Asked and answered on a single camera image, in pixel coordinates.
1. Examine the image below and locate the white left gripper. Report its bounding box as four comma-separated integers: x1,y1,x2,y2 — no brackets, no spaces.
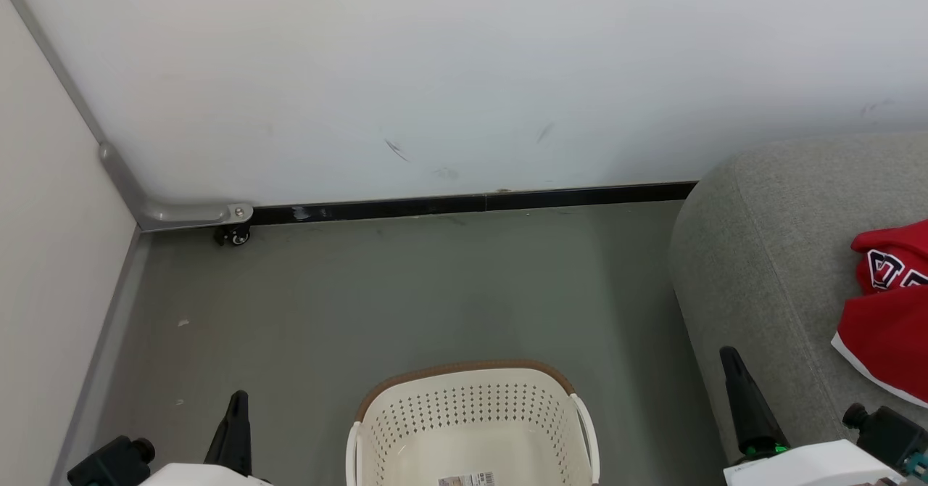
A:
141,390,273,486

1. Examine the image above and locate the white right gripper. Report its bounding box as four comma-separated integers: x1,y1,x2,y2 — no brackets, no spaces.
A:
719,346,907,486

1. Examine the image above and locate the red jersey garment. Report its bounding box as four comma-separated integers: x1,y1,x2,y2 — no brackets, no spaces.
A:
831,283,928,408

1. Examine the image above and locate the red jersey with black lettering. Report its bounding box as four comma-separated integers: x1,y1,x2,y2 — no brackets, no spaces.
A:
850,219,928,297

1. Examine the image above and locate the cream perforated plastic laundry basket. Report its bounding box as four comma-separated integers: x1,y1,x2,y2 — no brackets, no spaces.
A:
346,359,601,486

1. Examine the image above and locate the grey fabric sofa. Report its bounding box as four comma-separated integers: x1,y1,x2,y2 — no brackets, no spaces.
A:
668,132,928,486

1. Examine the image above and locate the grey skirting strip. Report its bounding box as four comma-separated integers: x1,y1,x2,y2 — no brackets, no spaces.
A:
49,228,151,486

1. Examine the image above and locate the black skirting strip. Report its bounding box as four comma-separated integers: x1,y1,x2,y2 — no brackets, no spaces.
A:
250,181,698,226

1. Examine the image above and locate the grey panel frame with caster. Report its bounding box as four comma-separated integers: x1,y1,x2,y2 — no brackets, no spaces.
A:
0,0,254,233

